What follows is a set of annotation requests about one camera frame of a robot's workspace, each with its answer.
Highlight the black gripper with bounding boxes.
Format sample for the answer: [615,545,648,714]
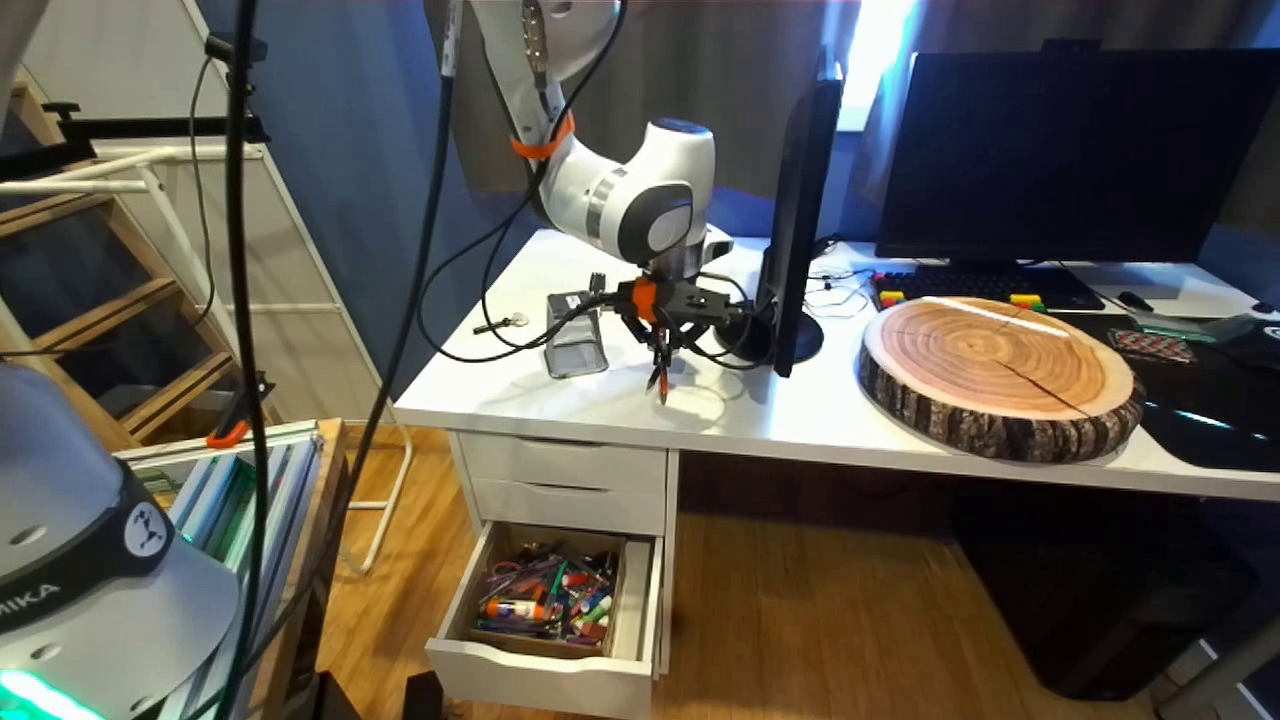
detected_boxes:
[623,255,736,366]

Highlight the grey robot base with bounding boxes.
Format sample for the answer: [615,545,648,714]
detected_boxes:
[0,363,246,720]

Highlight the colourful pens pile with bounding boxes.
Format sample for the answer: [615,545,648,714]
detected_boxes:
[470,534,621,656]

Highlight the closed white drawer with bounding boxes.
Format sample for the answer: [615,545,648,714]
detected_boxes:
[453,431,672,534]

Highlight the black computer monitor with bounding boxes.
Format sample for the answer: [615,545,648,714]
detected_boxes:
[751,76,847,379]

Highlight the black keyboard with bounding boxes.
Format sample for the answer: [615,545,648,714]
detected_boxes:
[871,263,1111,316]

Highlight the wood slice cushion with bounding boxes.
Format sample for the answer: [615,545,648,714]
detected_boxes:
[852,293,1149,466]

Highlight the open white drawer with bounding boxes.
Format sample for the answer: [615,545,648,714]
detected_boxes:
[424,517,672,720]

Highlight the black stand pole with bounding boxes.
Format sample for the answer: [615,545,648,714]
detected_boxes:
[210,0,270,720]

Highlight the stack of folders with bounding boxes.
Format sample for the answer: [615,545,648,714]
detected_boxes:
[115,414,353,720]

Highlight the wide black monitor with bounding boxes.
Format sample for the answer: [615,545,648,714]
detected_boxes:
[871,36,1280,272]

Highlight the wooden ladder shelf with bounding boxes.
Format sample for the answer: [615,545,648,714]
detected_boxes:
[0,72,246,452]

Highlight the black desk mat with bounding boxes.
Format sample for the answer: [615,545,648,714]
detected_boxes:
[1062,311,1280,470]

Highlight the black desk cables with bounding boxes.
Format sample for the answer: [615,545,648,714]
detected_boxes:
[672,263,790,374]

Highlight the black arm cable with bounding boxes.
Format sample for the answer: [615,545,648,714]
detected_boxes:
[336,0,633,444]

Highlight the orange cable strap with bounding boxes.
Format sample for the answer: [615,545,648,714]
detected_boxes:
[511,112,581,168]

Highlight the white wire rack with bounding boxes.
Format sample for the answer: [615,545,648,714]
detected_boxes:
[0,137,419,581]

